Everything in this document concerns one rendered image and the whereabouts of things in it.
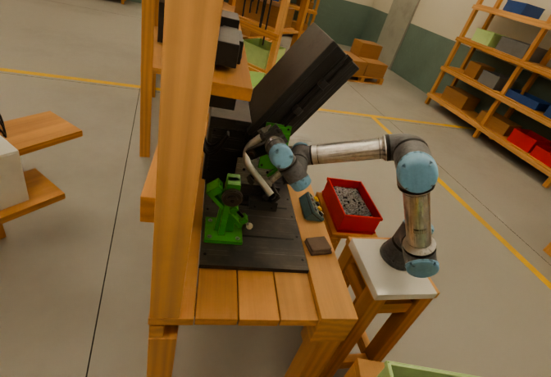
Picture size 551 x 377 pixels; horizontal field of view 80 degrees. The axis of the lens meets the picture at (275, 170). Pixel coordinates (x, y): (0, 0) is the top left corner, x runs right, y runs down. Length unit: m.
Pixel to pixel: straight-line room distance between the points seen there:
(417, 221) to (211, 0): 0.94
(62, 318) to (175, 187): 1.59
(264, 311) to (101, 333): 1.17
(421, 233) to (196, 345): 1.39
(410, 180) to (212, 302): 0.75
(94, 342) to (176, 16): 1.82
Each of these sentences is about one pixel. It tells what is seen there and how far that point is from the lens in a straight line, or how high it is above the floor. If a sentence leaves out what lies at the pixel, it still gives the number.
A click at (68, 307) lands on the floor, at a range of 2.28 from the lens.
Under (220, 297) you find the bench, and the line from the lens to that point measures 1.20.
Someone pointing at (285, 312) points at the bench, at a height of 0.88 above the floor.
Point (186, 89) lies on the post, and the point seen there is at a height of 1.62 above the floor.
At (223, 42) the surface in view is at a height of 1.63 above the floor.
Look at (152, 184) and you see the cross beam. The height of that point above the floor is 1.28.
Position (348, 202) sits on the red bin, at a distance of 1.81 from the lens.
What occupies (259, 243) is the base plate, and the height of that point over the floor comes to 0.90.
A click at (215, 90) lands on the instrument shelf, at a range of 0.95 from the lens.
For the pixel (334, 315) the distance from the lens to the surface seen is 1.25.
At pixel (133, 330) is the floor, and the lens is 2.15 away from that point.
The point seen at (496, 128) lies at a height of 0.32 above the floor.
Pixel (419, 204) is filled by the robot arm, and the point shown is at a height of 1.31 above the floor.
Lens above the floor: 1.86
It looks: 32 degrees down
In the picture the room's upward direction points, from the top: 16 degrees clockwise
